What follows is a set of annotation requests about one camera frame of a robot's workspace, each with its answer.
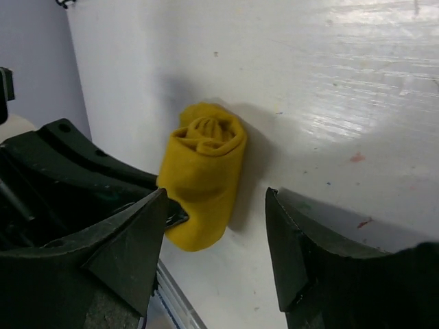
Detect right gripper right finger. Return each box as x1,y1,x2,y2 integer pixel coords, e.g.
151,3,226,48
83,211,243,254
265,188,438,328

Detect yellow sock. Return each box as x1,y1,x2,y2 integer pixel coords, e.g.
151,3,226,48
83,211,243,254
156,102,248,252

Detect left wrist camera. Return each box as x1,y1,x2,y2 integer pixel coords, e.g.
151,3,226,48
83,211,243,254
0,67,15,125

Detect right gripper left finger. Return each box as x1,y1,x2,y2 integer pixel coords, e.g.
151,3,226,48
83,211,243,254
1,189,168,328

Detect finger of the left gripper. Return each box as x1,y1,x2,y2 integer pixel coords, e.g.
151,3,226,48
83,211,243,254
165,200,189,230

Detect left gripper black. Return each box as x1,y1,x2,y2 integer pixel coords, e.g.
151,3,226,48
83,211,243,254
1,119,158,249

